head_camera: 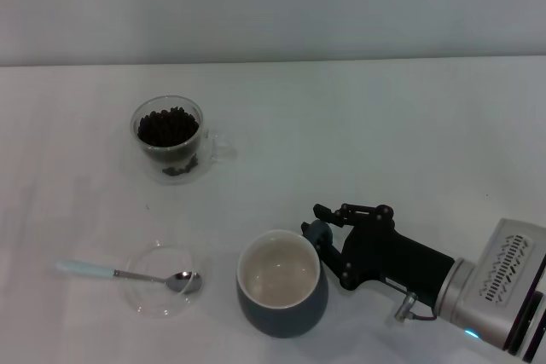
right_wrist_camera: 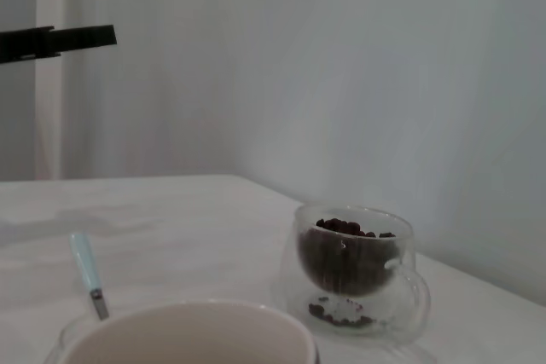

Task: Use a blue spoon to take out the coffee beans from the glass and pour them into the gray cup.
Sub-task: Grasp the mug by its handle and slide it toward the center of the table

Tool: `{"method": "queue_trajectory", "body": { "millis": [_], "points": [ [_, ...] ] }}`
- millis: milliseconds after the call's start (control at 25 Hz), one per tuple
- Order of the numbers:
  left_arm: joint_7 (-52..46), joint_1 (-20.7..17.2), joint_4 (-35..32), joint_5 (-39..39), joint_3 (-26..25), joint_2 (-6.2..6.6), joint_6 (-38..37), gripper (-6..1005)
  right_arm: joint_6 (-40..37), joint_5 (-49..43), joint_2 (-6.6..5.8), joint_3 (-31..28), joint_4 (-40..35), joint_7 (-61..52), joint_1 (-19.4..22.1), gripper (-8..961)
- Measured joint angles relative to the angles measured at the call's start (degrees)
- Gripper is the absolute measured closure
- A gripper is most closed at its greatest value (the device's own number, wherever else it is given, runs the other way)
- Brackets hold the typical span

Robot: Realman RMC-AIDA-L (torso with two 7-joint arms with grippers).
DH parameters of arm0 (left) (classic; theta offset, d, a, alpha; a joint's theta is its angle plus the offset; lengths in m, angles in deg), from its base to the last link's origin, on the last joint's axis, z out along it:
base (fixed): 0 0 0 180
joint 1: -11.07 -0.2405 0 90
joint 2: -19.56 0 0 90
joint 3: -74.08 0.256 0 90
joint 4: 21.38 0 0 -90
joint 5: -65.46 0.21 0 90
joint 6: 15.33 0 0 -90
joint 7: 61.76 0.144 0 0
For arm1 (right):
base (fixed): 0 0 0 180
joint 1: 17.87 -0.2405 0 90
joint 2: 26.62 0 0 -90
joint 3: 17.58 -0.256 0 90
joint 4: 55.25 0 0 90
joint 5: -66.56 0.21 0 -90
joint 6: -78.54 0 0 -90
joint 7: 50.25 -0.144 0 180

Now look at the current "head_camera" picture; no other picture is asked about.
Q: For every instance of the coffee bean pile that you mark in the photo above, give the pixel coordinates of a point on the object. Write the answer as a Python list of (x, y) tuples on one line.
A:
[(168, 127)]

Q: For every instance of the dark teal ceramic mug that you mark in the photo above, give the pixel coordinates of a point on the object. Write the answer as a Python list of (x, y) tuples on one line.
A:
[(277, 321)]

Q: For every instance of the clear double-wall glass cup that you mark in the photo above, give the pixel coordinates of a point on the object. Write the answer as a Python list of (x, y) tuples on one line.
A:
[(213, 146)]

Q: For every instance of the clear glass saucer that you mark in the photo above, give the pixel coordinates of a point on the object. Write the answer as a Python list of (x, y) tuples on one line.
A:
[(149, 302)]

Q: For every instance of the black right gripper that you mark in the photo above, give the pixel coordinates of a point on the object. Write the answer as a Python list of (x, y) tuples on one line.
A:
[(392, 257)]

